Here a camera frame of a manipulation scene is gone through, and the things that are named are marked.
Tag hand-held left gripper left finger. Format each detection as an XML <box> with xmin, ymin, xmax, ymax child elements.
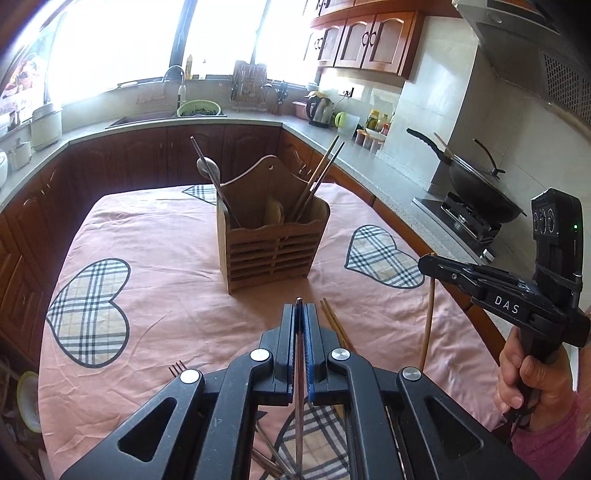
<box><xmin>60</xmin><ymin>302</ymin><xmax>301</xmax><ymax>480</ymax></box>

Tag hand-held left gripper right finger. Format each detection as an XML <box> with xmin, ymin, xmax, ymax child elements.
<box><xmin>302</xmin><ymin>302</ymin><xmax>541</xmax><ymax>480</ymax></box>

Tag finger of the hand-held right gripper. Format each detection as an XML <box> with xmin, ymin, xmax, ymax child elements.
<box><xmin>418</xmin><ymin>255</ymin><xmax>492</xmax><ymax>308</ymax></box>

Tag metal chopstick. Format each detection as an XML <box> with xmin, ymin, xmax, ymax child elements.
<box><xmin>255</xmin><ymin>422</ymin><xmax>296</xmax><ymax>480</ymax></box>
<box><xmin>252</xmin><ymin>450</ymin><xmax>282</xmax><ymax>480</ymax></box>
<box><xmin>295</xmin><ymin>297</ymin><xmax>306</xmax><ymax>479</ymax></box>

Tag light wooden chopstick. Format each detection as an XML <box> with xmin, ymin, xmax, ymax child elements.
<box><xmin>418</xmin><ymin>252</ymin><xmax>437</xmax><ymax>373</ymax></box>
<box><xmin>293</xmin><ymin>134</ymin><xmax>341</xmax><ymax>217</ymax></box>
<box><xmin>300</xmin><ymin>141</ymin><xmax>346</xmax><ymax>221</ymax></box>
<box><xmin>321</xmin><ymin>300</ymin><xmax>346</xmax><ymax>347</ymax></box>

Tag wooden utensil holder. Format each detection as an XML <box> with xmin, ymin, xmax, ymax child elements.
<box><xmin>216</xmin><ymin>155</ymin><xmax>331</xmax><ymax>293</ymax></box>

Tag steel spoon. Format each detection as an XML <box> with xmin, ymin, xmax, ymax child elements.
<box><xmin>196</xmin><ymin>157</ymin><xmax>222</xmax><ymax>185</ymax></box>

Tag metal spoon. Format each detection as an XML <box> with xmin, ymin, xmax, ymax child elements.
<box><xmin>191</xmin><ymin>136</ymin><xmax>242</xmax><ymax>228</ymax></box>

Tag person's right forearm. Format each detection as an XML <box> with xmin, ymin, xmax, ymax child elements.
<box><xmin>510</xmin><ymin>309</ymin><xmax>591</xmax><ymax>480</ymax></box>

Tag person's right hand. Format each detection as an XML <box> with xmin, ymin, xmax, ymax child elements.
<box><xmin>496</xmin><ymin>339</ymin><xmax>576</xmax><ymax>432</ymax></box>

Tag dark patterned wooden chopstick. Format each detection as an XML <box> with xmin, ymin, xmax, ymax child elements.
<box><xmin>324</xmin><ymin>298</ymin><xmax>354</xmax><ymax>347</ymax></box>

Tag black gas stove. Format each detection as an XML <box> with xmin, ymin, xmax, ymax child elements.
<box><xmin>413</xmin><ymin>191</ymin><xmax>504</xmax><ymax>265</ymax></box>

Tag black wok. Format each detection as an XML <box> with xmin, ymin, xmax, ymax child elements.
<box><xmin>406</xmin><ymin>128</ymin><xmax>527</xmax><ymax>226</ymax></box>

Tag glass wok lid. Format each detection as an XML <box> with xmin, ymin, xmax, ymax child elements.
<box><xmin>450</xmin><ymin>138</ymin><xmax>507</xmax><ymax>186</ymax></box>

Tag pink plaid-heart tablecloth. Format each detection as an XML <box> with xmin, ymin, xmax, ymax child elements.
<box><xmin>39</xmin><ymin>182</ymin><xmax>506</xmax><ymax>480</ymax></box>

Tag seasoning jar set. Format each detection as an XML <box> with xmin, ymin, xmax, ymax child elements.
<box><xmin>355</xmin><ymin>128</ymin><xmax>387</xmax><ymax>152</ymax></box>

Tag grey kitchen countertop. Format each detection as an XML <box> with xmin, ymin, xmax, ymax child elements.
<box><xmin>0</xmin><ymin>113</ymin><xmax>490</xmax><ymax>269</ymax></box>

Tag steel electric kettle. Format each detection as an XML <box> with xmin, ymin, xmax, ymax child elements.
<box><xmin>305</xmin><ymin>92</ymin><xmax>336</xmax><ymax>129</ymax></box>

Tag steel range hood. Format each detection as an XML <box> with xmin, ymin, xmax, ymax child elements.
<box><xmin>452</xmin><ymin>0</ymin><xmax>591</xmax><ymax>121</ymax></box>

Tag hanging dark kitchen tools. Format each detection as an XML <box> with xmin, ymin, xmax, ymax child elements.
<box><xmin>272</xmin><ymin>79</ymin><xmax>290</xmax><ymax>116</ymax></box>

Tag pale plastic stool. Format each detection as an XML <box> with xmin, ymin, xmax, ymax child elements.
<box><xmin>15</xmin><ymin>370</ymin><xmax>43</xmax><ymax>435</ymax></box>

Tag green colander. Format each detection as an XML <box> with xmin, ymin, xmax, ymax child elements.
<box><xmin>177</xmin><ymin>100</ymin><xmax>222</xmax><ymax>118</ymax></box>

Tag dish rack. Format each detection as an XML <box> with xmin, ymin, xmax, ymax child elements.
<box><xmin>230</xmin><ymin>59</ymin><xmax>273</xmax><ymax>112</ymax></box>

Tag kitchen sink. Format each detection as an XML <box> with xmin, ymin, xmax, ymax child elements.
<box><xmin>106</xmin><ymin>111</ymin><xmax>185</xmax><ymax>129</ymax></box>

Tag chrome faucet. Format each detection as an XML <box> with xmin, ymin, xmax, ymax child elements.
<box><xmin>163</xmin><ymin>65</ymin><xmax>188</xmax><ymax>119</ymax></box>

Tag white electric cooker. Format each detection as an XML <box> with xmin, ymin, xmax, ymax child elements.
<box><xmin>30</xmin><ymin>102</ymin><xmax>64</xmax><ymax>151</ymax></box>

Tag small white pot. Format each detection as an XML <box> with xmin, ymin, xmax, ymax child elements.
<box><xmin>9</xmin><ymin>137</ymin><xmax>33</xmax><ymax>172</ymax></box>

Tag large kitchen window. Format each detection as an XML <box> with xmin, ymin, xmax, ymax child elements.
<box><xmin>46</xmin><ymin>0</ymin><xmax>324</xmax><ymax>99</ymax></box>

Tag wooden wall cabinets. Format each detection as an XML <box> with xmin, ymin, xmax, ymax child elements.
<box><xmin>302</xmin><ymin>0</ymin><xmax>419</xmax><ymax>80</ymax></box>

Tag tropical fruit wall poster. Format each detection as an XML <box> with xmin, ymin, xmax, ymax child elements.
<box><xmin>0</xmin><ymin>48</ymin><xmax>48</xmax><ymax>101</ymax></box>

